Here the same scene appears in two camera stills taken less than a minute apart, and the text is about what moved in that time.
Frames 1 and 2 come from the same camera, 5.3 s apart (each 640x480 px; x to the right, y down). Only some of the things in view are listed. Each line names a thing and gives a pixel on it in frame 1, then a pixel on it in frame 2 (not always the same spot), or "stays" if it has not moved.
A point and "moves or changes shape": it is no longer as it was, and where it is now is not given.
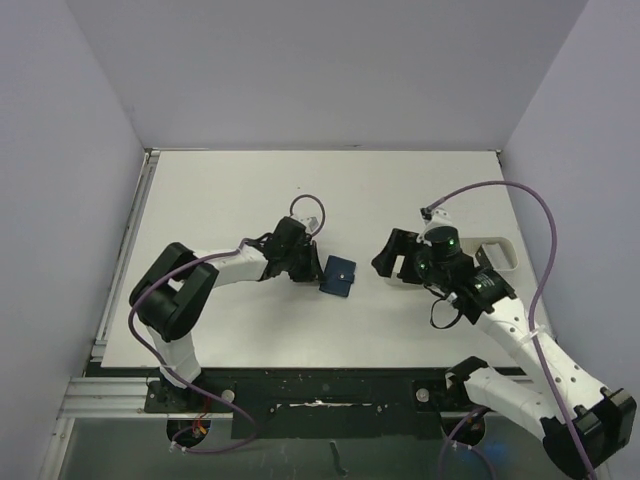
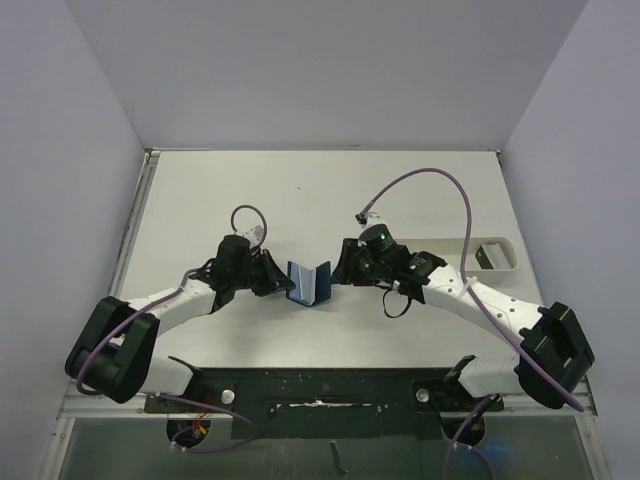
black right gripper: (398, 253) → (347, 265)
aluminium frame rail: (104, 397) stays
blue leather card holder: (339, 275) moves or changes shape
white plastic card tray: (495, 254) stays
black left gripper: (311, 273) → (275, 279)
